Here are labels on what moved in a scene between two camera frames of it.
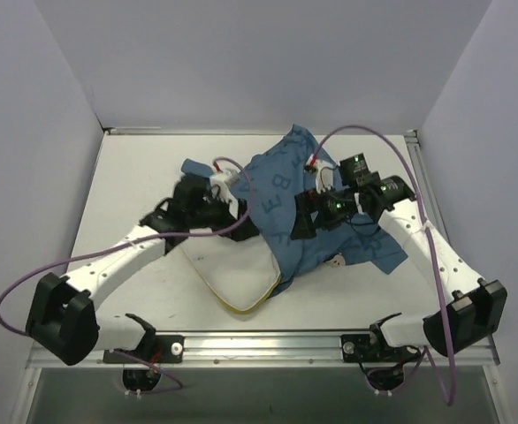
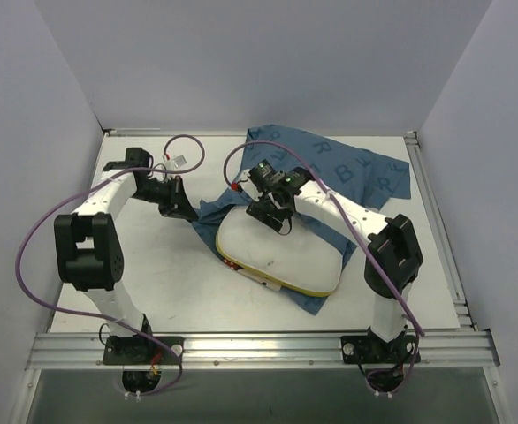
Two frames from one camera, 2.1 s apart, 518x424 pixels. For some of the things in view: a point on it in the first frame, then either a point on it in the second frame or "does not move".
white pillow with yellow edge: (241, 273) -> (305, 259)
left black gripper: (235, 216) -> (173, 200)
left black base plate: (155, 349) does not move
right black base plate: (368, 348) does not move
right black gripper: (306, 212) -> (265, 213)
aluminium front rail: (320, 350) does not move
